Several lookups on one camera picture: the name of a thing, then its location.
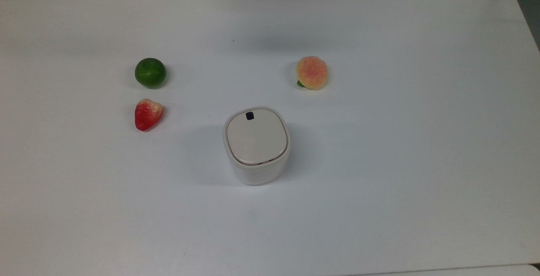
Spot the white lidded garbage bin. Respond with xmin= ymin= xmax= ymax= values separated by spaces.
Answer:
xmin=222 ymin=106 xmax=292 ymax=186

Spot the green toy lime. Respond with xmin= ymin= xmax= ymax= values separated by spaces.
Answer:
xmin=135 ymin=57 xmax=167 ymax=89

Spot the toy peach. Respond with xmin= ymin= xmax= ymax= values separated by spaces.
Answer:
xmin=295 ymin=56 xmax=329 ymax=90

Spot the toy strawberry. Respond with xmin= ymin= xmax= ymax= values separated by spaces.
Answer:
xmin=135 ymin=98 xmax=164 ymax=132

